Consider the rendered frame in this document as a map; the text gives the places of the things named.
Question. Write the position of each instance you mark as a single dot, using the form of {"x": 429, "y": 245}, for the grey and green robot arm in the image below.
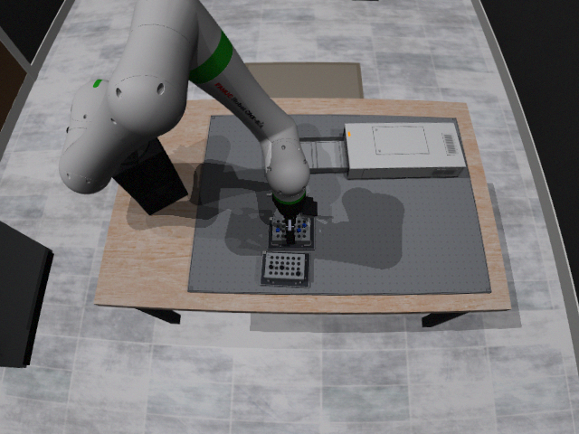
{"x": 147, "y": 94}

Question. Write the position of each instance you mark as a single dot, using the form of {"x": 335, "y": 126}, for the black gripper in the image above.
{"x": 290, "y": 220}

